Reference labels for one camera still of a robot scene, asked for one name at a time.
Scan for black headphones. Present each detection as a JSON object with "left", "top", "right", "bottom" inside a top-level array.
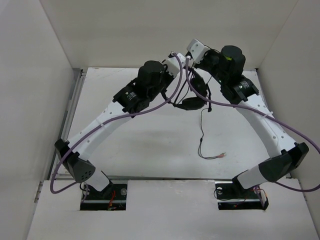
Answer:
[{"left": 161, "top": 67, "right": 213, "bottom": 113}]

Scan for black headphone cable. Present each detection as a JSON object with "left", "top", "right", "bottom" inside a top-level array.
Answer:
[{"left": 172, "top": 48, "right": 228, "bottom": 160}]

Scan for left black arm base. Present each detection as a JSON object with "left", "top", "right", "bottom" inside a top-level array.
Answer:
[{"left": 79, "top": 182, "right": 128, "bottom": 211}]

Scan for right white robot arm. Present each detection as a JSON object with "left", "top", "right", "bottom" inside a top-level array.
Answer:
[{"left": 189, "top": 42, "right": 309, "bottom": 197}]

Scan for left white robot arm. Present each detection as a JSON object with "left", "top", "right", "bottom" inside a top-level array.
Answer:
[{"left": 54, "top": 58, "right": 184, "bottom": 199}]

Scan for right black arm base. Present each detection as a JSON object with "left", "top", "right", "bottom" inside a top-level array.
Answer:
[{"left": 213, "top": 181, "right": 269, "bottom": 211}]

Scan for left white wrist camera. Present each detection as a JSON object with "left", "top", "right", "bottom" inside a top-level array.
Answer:
[{"left": 162, "top": 51, "right": 186, "bottom": 78}]

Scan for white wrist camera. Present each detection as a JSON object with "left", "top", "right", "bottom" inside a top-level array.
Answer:
[
  {"left": 186, "top": 38, "right": 211, "bottom": 64},
  {"left": 162, "top": 51, "right": 186, "bottom": 78}
]

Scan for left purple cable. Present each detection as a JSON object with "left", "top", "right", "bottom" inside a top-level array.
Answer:
[{"left": 49, "top": 51, "right": 184, "bottom": 195}]

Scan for purple cable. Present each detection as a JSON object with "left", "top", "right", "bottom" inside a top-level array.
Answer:
[
  {"left": 185, "top": 54, "right": 320, "bottom": 192},
  {"left": 49, "top": 51, "right": 184, "bottom": 195}
]

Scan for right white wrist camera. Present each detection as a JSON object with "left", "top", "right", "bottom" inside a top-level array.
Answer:
[{"left": 186, "top": 38, "right": 211, "bottom": 64}]

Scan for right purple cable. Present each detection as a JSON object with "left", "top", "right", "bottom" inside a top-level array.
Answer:
[{"left": 185, "top": 54, "right": 320, "bottom": 192}]

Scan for left aluminium rail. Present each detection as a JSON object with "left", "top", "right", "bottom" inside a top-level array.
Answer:
[{"left": 48, "top": 68, "right": 87, "bottom": 181}]

